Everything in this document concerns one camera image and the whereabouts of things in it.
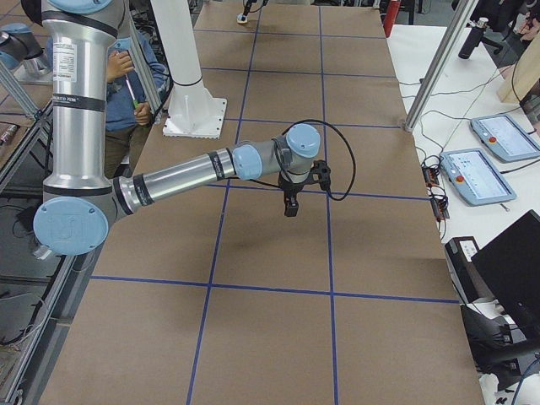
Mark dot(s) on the far blue teach pendant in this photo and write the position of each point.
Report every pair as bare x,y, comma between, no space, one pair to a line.
505,138

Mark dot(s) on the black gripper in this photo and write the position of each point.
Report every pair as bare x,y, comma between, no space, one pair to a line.
290,188

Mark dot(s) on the aluminium frame post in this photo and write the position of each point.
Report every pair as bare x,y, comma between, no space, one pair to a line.
449,39

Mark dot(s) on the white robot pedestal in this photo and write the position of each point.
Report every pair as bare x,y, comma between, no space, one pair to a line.
192,111

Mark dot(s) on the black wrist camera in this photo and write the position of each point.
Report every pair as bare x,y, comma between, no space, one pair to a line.
320,174

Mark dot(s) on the blue teach pendant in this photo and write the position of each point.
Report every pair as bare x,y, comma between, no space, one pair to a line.
475,177
505,138

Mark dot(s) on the black box with label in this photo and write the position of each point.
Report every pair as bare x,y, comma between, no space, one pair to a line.
469,283

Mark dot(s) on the red cylinder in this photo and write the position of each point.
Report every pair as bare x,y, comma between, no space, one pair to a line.
389,20

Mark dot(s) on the pink green stick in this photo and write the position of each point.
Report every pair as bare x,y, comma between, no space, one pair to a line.
141,109

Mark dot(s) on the black laptop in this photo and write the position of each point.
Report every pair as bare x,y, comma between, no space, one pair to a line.
509,265

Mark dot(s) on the seated person in blue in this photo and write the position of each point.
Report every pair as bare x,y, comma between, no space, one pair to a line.
124,138

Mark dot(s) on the blue and cream bell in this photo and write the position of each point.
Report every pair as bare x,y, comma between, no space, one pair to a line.
242,17

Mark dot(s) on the orange black electronics board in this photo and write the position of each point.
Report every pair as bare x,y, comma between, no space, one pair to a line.
431,175

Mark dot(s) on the near blue teach pendant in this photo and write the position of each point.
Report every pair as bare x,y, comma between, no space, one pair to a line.
475,177

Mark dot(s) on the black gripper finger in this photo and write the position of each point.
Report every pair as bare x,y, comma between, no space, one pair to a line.
247,7

